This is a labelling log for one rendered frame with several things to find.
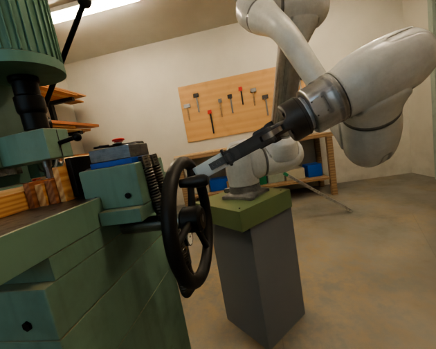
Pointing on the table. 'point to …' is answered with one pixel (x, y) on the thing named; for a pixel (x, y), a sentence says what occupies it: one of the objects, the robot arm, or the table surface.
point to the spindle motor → (21, 41)
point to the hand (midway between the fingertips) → (211, 166)
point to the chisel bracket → (33, 147)
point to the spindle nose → (29, 101)
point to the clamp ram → (82, 163)
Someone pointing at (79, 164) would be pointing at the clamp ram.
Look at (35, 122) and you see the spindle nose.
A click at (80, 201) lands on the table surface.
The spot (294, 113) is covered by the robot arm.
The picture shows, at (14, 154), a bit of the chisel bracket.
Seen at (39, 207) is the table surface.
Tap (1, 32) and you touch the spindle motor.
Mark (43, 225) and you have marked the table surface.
